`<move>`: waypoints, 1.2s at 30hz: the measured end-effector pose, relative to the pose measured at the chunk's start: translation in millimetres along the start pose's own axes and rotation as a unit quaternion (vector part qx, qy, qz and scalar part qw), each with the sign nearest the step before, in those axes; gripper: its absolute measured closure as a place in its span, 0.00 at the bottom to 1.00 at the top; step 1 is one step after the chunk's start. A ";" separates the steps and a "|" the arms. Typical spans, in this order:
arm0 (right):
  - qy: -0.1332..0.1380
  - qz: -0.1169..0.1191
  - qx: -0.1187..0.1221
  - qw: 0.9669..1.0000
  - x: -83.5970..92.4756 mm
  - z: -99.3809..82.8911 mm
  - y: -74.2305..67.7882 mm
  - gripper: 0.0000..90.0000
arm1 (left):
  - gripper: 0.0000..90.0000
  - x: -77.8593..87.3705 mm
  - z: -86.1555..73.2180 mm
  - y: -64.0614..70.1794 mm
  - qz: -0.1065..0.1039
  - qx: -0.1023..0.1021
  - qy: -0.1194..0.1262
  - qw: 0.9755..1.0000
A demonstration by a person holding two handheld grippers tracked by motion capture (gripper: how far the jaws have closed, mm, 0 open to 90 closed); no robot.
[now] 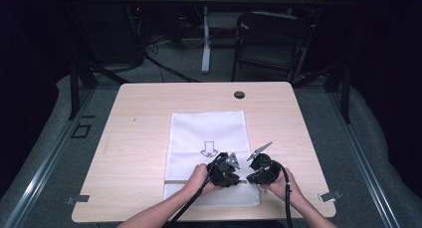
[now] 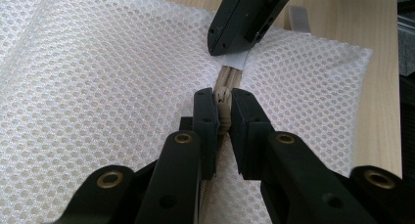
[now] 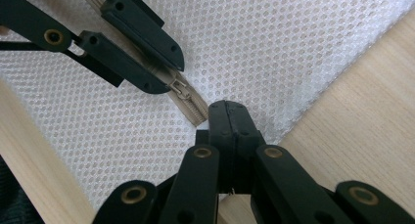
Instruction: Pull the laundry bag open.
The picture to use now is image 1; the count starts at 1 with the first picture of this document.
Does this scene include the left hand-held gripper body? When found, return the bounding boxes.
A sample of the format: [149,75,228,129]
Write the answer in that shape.
[206,151,242,188]

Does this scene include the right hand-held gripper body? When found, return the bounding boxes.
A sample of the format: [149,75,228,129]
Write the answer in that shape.
[246,141,283,185]

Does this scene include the white towel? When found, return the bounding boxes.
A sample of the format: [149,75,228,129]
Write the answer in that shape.
[162,110,262,208]

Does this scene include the person's right hand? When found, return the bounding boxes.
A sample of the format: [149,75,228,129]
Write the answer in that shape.
[260,167,302,202]

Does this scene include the person's left hand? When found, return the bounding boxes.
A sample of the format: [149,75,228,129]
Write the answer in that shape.
[185,163,220,196]

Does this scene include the black metal stand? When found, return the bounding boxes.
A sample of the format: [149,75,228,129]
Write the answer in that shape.
[68,59,131,121]
[292,59,352,124]

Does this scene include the black folding chair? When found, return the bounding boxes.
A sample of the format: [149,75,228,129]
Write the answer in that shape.
[230,10,314,85]

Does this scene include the white desk leg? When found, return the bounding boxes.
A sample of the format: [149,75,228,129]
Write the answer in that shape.
[200,5,213,75]

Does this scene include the dark computer tower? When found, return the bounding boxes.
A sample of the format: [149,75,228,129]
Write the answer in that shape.
[79,2,147,65]

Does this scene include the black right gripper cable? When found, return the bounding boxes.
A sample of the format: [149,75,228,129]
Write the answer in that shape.
[271,160,295,228]

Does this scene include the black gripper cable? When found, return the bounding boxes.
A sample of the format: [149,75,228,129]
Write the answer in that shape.
[271,160,295,228]
[161,152,228,228]

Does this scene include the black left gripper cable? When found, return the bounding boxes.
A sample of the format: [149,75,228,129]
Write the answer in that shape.
[161,152,228,228]

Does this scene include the aluminium floor rail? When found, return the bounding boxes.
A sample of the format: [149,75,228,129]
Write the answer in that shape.
[0,88,98,228]
[326,88,403,228]

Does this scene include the black floor cable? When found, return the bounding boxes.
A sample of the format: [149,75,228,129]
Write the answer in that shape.
[142,52,200,84]

